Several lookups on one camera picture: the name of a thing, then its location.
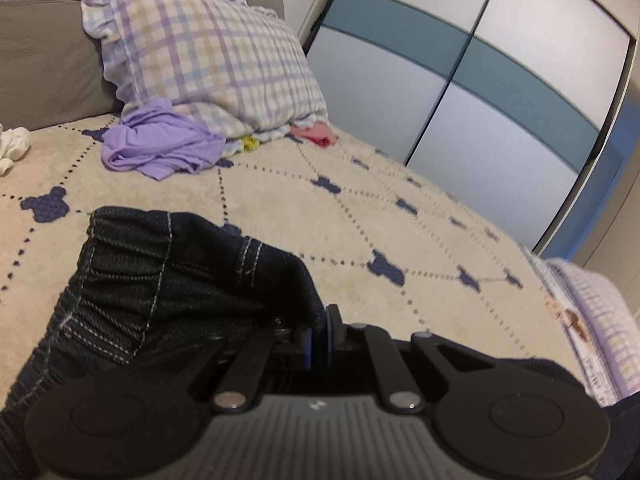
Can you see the beige bear-print blanket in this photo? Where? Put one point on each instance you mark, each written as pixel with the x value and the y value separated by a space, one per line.
pixel 300 200

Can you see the pink cloth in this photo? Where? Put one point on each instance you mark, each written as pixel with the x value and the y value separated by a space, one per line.
pixel 315 134

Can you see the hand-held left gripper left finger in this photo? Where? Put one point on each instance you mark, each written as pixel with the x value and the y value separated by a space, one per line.
pixel 309 347

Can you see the white and teal wardrobe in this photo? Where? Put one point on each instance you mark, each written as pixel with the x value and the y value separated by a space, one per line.
pixel 490 110

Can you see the white crumpled cloth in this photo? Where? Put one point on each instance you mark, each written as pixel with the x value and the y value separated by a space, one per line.
pixel 12 150

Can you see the small yellow item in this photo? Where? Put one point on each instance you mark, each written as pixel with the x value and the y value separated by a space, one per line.
pixel 249 144

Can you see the grey upholstered headboard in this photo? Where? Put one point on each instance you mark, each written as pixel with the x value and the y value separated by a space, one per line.
pixel 45 50

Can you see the purple garment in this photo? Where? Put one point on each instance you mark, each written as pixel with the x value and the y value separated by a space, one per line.
pixel 160 145

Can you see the purple plaid quilt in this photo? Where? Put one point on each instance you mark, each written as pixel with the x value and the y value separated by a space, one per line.
pixel 595 320

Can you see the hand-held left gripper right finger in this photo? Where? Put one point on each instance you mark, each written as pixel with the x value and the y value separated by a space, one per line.
pixel 331 340

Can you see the purple plaid pillow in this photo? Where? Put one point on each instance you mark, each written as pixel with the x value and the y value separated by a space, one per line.
pixel 210 60

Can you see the dark denim jeans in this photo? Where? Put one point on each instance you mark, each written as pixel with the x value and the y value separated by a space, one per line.
pixel 175 280

